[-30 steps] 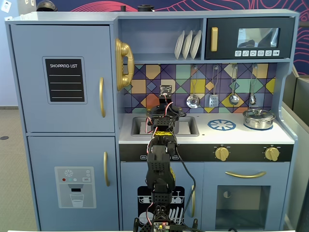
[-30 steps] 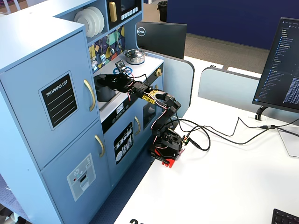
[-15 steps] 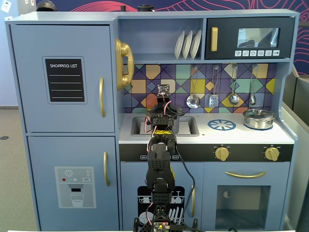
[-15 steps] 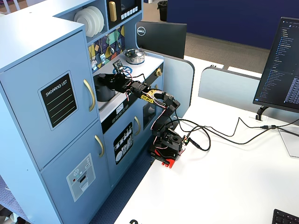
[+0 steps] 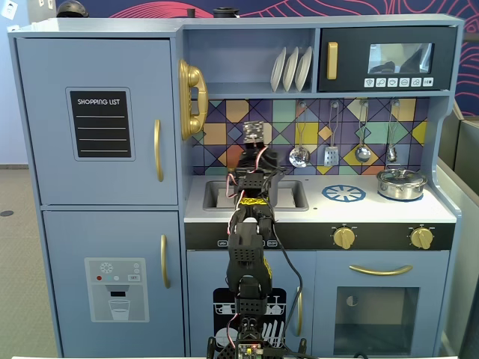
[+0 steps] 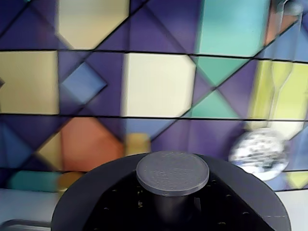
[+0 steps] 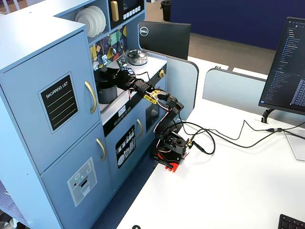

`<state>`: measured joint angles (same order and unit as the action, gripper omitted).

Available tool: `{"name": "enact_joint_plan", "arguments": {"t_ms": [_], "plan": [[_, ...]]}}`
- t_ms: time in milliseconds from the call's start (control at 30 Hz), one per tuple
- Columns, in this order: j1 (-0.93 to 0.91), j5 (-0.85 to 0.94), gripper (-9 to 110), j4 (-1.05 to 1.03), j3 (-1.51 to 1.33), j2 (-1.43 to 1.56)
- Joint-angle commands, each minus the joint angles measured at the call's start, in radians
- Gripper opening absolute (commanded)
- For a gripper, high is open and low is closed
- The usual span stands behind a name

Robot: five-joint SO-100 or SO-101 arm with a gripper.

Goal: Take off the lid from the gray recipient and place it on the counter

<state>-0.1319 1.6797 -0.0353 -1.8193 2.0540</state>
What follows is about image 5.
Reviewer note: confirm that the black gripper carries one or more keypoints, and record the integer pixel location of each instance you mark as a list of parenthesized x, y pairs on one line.
[(250, 161)]

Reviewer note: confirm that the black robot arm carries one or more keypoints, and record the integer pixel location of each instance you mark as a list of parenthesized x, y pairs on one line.
[(245, 258)]

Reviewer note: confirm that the shiny steel pot lid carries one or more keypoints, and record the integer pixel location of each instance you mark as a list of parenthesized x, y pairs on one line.
[(400, 175)]

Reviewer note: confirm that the steel skimmer spoon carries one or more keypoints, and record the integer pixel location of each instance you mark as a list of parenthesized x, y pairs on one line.
[(299, 156)]

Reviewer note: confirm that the gray sink basin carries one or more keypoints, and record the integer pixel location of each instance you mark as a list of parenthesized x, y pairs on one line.
[(292, 194)]

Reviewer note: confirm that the steel slotted spatula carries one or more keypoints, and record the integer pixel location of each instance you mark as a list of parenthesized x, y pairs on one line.
[(331, 156)]

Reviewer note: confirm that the gold toy telephone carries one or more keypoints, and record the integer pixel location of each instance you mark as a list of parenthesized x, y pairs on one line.
[(192, 97)]

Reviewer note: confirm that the white plate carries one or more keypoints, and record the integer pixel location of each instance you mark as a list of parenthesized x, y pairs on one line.
[(290, 69), (304, 67), (277, 71)]

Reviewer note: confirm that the steel ladle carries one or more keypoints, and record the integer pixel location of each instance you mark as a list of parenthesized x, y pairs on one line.
[(362, 154)]

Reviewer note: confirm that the blue dishwasher door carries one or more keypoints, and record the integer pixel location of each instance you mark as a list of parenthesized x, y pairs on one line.
[(206, 269)]

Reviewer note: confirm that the gold stove knob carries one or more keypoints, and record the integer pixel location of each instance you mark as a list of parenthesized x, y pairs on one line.
[(422, 238), (344, 238)]

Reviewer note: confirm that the silver whisk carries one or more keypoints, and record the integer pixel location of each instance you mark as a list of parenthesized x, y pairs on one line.
[(391, 153)]

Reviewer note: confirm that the black microwave door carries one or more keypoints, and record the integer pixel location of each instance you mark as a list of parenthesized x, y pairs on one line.
[(351, 56)]

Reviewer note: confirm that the blue toy kitchen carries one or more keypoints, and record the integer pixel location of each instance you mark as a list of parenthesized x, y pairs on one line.
[(112, 224)]

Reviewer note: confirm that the blue oven door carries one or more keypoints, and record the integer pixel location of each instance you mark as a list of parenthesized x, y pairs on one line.
[(325, 299)]

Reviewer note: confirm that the small black cylinder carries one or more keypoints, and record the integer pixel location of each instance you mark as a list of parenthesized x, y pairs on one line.
[(191, 12)]

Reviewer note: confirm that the fridge door with ice dispenser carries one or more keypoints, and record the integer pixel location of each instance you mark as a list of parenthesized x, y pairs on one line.
[(67, 239)]

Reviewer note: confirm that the fridge door with shopping list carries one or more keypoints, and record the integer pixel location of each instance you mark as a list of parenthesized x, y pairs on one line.
[(45, 119)]

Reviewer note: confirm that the black helmet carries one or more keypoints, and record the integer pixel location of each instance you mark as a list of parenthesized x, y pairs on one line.
[(72, 9)]

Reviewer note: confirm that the dark round floor cover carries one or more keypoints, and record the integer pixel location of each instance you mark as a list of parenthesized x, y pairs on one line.
[(6, 213)]

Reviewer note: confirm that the small camera circuit board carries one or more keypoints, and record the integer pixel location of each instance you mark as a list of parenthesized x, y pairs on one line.
[(253, 131)]

